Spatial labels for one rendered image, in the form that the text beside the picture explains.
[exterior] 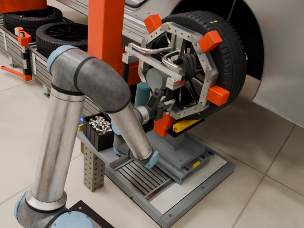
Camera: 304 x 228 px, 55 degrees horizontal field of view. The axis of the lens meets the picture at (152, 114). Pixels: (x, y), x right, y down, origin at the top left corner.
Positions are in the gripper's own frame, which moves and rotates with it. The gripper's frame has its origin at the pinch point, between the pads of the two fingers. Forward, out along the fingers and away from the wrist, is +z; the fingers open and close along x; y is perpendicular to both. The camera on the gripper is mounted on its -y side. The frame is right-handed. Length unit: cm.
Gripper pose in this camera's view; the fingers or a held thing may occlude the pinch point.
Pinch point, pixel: (170, 98)
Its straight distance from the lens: 152.6
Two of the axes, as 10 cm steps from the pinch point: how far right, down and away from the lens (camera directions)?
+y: -1.4, 8.2, 5.6
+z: 6.9, -3.2, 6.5
